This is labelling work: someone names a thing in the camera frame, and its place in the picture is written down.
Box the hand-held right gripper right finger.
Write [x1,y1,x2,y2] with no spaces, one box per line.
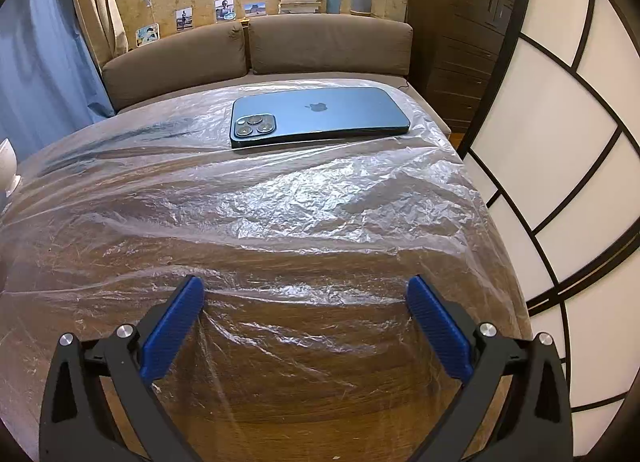
[405,275,573,462]

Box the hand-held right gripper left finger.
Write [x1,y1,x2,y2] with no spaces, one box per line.
[39,275,206,462]

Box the clear plastic table cover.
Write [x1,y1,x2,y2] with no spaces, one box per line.
[0,77,533,462]

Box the white sliding screen door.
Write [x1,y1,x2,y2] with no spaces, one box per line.
[457,0,640,462]

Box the white footed cup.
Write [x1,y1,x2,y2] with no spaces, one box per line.
[0,138,22,193]

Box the brown sofa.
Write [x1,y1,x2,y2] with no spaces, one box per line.
[115,72,452,138]

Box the blue smartphone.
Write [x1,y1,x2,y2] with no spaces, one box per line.
[230,87,412,149]

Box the dark wooden dresser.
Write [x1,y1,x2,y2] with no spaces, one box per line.
[406,0,516,133]

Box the blue curtain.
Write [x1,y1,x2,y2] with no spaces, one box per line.
[0,0,113,153]

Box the stack of books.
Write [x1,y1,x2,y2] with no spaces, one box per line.
[278,0,328,14]

